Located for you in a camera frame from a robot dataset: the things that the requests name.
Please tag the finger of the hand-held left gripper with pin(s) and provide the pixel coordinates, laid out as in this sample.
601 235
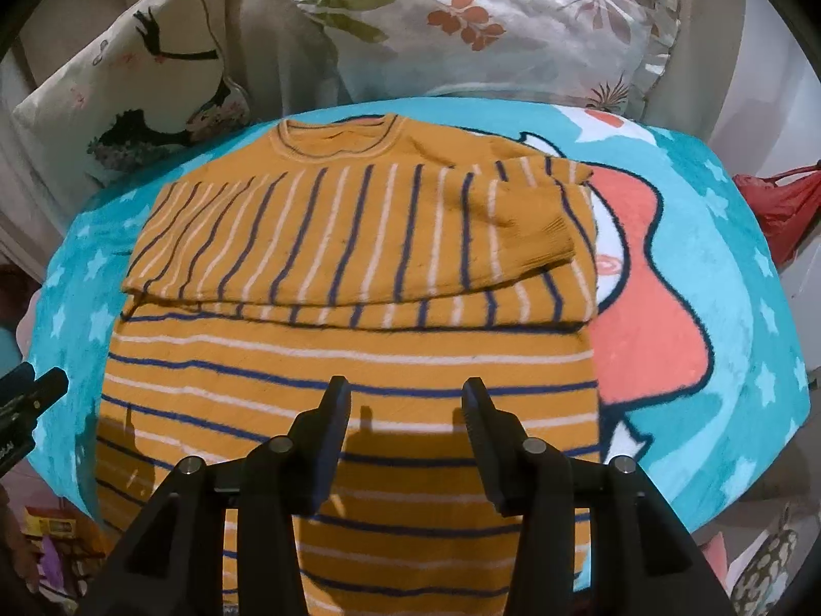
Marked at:
48 385

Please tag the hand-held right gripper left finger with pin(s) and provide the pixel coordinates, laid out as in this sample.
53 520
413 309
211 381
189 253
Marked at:
330 436

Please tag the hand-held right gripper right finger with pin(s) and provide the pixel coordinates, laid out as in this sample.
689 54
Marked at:
478 436

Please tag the mustard striped knit sweater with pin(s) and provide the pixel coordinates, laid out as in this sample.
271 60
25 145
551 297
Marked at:
359 237

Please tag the teal round cushion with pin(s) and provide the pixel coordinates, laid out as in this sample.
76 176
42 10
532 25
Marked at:
9 346

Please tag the pale pink cushion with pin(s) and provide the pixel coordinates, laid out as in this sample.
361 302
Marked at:
31 311

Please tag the yellow snack packet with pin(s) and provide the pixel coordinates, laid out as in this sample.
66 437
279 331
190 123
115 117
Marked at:
58 526

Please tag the purple plastic object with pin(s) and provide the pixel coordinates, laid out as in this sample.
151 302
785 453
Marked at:
52 561

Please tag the beige pleated curtain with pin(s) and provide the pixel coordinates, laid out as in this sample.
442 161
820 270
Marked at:
19 160

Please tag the teal cartoon printed blanket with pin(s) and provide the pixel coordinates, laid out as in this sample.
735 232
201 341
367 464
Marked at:
705 269

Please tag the white bird print cushion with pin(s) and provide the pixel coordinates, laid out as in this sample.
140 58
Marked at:
128 77

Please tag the red plastic bag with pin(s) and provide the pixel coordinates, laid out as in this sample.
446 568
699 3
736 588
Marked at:
789 205

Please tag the white floral ruffled pillow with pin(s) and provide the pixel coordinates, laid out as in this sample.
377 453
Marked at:
481 32

